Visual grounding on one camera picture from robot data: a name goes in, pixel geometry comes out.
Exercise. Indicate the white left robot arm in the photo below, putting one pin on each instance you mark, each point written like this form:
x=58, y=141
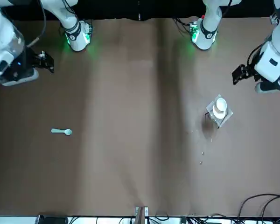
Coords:
x=210, y=23

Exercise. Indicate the small pale green spoon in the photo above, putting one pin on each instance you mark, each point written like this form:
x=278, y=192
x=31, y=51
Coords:
x=67, y=132

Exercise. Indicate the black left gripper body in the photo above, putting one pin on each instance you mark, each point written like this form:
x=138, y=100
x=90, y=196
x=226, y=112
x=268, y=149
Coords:
x=252, y=72

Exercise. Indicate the small white crucible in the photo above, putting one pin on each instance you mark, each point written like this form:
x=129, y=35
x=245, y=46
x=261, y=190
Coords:
x=221, y=102

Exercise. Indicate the black desk device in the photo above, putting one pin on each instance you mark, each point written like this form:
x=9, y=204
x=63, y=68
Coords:
x=53, y=220

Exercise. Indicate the grey oval wrist mount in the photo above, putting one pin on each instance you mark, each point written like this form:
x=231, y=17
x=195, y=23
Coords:
x=14, y=81
x=266, y=88

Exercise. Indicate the thin aluminium post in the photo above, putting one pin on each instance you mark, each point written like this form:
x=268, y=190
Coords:
x=139, y=11

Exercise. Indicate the white round ceramic disc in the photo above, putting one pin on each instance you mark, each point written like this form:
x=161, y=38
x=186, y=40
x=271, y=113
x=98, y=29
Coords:
x=218, y=114

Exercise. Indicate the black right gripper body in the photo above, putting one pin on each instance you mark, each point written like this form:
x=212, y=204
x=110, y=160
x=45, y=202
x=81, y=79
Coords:
x=23, y=63

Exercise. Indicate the aluminium camera post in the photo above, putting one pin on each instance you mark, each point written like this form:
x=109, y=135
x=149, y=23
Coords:
x=141, y=215

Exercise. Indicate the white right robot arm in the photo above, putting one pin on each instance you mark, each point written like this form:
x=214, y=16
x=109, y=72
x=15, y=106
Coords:
x=0, y=35

